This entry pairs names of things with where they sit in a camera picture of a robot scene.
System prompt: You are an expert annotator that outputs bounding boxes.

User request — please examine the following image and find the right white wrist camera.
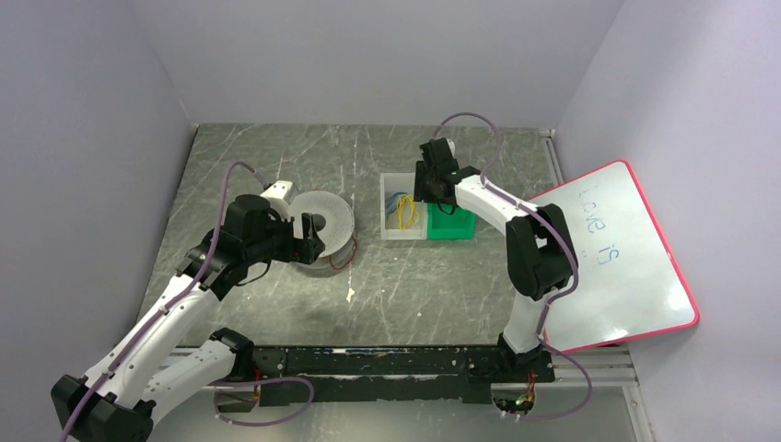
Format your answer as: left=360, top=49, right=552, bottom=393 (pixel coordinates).
left=446, top=138, right=456, bottom=156

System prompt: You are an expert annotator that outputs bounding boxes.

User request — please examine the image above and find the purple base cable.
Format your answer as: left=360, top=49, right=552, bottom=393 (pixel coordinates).
left=212, top=376, right=316, bottom=427
left=501, top=341, right=594, bottom=424

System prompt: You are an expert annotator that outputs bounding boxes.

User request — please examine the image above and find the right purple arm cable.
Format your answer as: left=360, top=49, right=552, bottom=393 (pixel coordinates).
left=431, top=111, right=581, bottom=338

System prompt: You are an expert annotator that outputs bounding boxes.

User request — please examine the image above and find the white cable spool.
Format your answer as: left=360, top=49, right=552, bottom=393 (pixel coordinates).
left=290, top=190, right=356, bottom=277

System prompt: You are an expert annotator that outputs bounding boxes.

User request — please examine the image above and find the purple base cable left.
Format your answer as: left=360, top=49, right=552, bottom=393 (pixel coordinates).
left=212, top=376, right=316, bottom=427

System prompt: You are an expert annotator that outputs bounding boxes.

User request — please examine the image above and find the red orange wound cable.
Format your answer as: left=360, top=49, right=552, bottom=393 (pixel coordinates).
left=328, top=238, right=359, bottom=272

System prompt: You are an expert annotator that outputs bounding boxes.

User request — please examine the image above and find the yellow cable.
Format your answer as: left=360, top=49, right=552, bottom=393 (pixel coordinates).
left=395, top=192, right=420, bottom=230

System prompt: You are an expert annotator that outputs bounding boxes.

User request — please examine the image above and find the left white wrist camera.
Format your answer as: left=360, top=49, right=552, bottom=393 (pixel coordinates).
left=260, top=180, right=298, bottom=221

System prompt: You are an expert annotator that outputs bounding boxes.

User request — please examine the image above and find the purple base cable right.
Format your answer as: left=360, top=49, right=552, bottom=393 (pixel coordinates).
left=501, top=341, right=594, bottom=424

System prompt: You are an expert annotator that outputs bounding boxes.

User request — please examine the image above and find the pink framed whiteboard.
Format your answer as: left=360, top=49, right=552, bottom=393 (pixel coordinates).
left=532, top=160, right=700, bottom=352

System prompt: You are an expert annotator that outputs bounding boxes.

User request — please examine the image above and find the clear white plastic bin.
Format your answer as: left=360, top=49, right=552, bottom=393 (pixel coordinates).
left=379, top=173, right=427, bottom=241

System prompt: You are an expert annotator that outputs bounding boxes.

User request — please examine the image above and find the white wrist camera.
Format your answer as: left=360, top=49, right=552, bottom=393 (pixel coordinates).
left=260, top=180, right=298, bottom=221
left=446, top=138, right=456, bottom=156

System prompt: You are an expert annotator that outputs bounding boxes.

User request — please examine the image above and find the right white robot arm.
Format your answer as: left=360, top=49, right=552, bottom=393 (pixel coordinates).
left=414, top=138, right=577, bottom=368

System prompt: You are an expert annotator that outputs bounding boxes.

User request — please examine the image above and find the green plastic bin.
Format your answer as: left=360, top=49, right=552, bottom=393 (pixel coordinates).
left=426, top=204, right=475, bottom=240

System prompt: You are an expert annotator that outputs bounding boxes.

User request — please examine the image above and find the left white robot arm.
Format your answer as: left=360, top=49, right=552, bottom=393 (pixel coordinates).
left=51, top=194, right=325, bottom=441

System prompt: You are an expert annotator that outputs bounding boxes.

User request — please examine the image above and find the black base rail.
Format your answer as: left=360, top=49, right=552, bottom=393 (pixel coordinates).
left=253, top=344, right=555, bottom=406

